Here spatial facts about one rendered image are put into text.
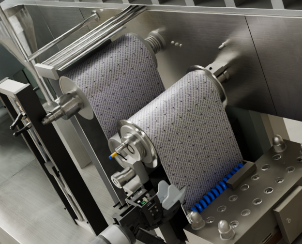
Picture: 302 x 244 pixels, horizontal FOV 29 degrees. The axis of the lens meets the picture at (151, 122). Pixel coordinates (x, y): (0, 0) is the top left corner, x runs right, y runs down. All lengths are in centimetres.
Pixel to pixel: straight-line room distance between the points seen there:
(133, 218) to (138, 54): 48
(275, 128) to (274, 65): 50
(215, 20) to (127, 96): 33
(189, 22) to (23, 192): 101
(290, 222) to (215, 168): 24
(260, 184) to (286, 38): 39
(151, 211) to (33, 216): 75
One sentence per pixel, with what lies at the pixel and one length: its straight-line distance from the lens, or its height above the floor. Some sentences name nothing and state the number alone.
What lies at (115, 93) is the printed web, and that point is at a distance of 160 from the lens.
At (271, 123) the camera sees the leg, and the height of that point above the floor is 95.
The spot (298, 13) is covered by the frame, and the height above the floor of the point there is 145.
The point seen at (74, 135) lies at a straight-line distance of 215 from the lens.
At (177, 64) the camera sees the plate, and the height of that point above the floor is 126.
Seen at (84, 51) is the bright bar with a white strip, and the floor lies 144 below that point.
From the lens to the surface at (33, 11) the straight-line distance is 235.
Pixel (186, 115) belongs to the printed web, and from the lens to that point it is 146.
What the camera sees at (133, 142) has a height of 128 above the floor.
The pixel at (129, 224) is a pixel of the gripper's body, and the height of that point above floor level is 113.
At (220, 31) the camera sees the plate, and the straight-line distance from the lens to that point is 152.
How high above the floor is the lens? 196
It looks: 28 degrees down
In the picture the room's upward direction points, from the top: 24 degrees counter-clockwise
